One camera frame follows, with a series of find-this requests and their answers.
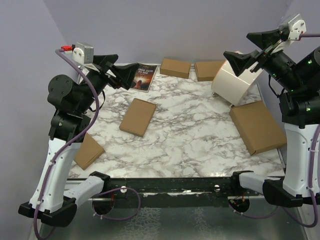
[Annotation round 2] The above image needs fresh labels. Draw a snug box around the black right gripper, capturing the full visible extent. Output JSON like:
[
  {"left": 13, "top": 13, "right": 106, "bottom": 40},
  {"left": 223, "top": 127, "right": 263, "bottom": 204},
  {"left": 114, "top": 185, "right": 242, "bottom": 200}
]
[{"left": 225, "top": 27, "right": 303, "bottom": 91}]

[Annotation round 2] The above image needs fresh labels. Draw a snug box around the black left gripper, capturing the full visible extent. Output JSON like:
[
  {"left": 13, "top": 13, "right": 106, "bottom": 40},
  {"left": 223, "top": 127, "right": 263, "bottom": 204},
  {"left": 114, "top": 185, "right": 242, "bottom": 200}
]
[{"left": 75, "top": 53, "right": 139, "bottom": 113}]

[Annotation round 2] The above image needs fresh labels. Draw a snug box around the cardboard box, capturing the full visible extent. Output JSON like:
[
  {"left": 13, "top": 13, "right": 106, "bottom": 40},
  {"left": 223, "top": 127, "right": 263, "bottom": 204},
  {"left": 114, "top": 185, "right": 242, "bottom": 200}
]
[
  {"left": 194, "top": 60, "right": 225, "bottom": 82},
  {"left": 74, "top": 133, "right": 105, "bottom": 170},
  {"left": 229, "top": 101, "right": 287, "bottom": 156},
  {"left": 119, "top": 98, "right": 157, "bottom": 137},
  {"left": 159, "top": 58, "right": 191, "bottom": 79}
]

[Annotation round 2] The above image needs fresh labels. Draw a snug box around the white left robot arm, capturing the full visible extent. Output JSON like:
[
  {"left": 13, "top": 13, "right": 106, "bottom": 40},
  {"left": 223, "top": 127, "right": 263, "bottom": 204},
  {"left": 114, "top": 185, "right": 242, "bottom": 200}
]
[{"left": 18, "top": 54, "right": 139, "bottom": 227}]

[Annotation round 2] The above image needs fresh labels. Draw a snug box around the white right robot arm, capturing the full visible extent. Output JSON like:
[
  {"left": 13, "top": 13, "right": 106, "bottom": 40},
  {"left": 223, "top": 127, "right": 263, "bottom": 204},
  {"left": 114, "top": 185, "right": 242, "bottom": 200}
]
[{"left": 223, "top": 27, "right": 320, "bottom": 208}]

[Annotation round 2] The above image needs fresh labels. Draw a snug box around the Three Days To See book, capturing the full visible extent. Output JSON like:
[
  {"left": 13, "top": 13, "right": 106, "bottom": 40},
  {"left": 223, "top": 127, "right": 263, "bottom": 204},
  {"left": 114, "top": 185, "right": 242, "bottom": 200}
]
[{"left": 130, "top": 63, "right": 158, "bottom": 93}]

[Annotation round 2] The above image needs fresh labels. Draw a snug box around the white cylindrical drum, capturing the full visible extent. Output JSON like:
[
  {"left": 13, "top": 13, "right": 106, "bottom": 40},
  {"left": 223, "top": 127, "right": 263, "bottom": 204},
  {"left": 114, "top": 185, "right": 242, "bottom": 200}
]
[{"left": 211, "top": 60, "right": 263, "bottom": 106}]

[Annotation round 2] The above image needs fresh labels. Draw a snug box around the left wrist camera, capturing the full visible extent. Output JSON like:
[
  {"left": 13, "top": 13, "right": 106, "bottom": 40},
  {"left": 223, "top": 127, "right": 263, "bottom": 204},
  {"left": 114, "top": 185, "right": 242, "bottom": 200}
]
[{"left": 60, "top": 42, "right": 94, "bottom": 65}]

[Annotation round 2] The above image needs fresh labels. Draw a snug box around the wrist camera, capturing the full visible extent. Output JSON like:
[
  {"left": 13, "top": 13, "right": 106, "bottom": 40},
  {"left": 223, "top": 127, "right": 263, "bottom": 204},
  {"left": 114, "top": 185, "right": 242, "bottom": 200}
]
[
  {"left": 60, "top": 42, "right": 94, "bottom": 65},
  {"left": 278, "top": 14, "right": 307, "bottom": 42}
]

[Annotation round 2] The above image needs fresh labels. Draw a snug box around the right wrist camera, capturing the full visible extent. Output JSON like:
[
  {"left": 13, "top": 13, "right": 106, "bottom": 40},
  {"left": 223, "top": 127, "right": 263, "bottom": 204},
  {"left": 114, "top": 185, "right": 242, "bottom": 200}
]
[{"left": 278, "top": 14, "right": 307, "bottom": 42}]

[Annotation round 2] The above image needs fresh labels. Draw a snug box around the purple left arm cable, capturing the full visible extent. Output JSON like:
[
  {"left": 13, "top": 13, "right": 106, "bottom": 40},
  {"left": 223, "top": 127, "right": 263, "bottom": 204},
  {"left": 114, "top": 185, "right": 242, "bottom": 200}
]
[{"left": 32, "top": 48, "right": 142, "bottom": 240}]

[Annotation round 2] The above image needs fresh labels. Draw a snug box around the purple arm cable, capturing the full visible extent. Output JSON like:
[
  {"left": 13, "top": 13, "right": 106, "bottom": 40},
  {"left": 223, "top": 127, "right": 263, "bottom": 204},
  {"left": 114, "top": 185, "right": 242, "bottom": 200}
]
[
  {"left": 32, "top": 48, "right": 142, "bottom": 240},
  {"left": 229, "top": 32, "right": 320, "bottom": 228}
]

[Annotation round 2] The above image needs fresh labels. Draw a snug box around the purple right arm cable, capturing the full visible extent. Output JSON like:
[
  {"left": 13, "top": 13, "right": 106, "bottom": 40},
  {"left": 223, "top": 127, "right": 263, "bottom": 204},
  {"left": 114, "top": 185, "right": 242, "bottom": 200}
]
[{"left": 229, "top": 32, "right": 320, "bottom": 228}]

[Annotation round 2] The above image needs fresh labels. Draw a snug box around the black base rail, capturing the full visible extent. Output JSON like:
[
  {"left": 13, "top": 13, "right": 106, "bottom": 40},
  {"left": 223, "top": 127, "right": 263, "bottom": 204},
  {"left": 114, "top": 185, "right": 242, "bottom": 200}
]
[{"left": 82, "top": 176, "right": 261, "bottom": 210}]

